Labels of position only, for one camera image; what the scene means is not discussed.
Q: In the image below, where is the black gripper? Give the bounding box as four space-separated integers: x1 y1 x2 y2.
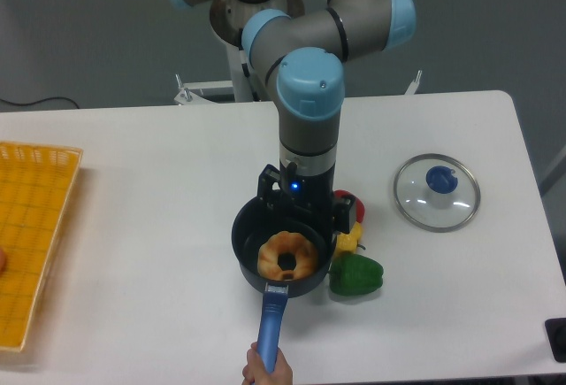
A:
257 148 356 235

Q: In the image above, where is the glazed orange donut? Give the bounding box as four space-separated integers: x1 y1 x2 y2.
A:
257 231 318 281

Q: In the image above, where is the yellow bell pepper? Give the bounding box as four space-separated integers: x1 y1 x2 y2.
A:
333 222 363 258

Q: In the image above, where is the person's hand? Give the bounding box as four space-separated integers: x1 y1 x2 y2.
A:
242 342 294 385

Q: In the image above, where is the green bell pepper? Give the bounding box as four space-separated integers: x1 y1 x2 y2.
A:
329 253 384 296

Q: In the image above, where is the glass pot lid blue knob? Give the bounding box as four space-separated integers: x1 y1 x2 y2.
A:
393 153 481 233

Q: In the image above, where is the black device at table edge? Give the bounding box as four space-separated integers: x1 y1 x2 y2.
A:
545 318 566 363

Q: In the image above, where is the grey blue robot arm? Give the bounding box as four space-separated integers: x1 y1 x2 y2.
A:
173 0 417 237

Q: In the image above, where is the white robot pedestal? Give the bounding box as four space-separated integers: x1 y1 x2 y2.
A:
174 0 304 105

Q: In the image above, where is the red bell pepper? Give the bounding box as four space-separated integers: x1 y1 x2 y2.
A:
333 189 365 223

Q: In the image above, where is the dark pot blue handle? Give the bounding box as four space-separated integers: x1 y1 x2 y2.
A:
232 197 334 373

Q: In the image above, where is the orange plastic basket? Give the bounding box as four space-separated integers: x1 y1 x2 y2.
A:
1 141 83 352

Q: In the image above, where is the black floor cable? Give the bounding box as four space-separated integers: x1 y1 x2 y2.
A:
0 96 81 111

